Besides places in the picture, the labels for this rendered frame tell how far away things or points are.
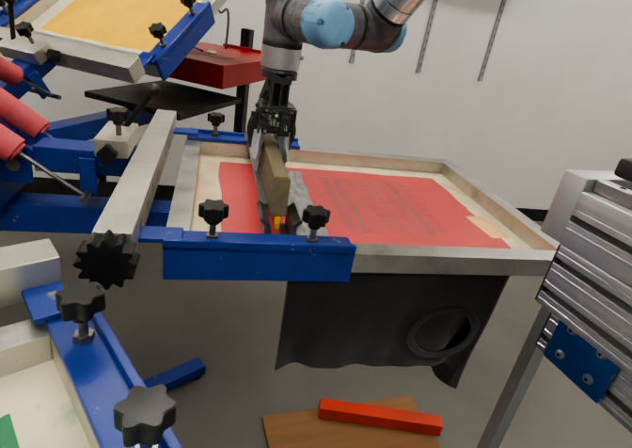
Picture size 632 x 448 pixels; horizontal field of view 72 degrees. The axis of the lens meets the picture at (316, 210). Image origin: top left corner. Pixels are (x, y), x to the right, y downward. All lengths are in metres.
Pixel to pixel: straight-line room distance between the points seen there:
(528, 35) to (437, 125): 0.85
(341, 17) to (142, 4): 1.03
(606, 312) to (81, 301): 0.57
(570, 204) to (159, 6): 1.37
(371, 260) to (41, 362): 0.48
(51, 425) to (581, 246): 0.61
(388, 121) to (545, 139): 1.33
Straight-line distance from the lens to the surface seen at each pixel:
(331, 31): 0.74
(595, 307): 0.63
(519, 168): 3.86
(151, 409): 0.38
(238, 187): 1.01
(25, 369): 0.58
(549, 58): 3.70
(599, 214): 0.61
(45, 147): 0.95
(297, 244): 0.69
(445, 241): 0.94
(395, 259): 0.76
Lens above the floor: 1.35
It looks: 25 degrees down
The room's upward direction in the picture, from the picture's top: 10 degrees clockwise
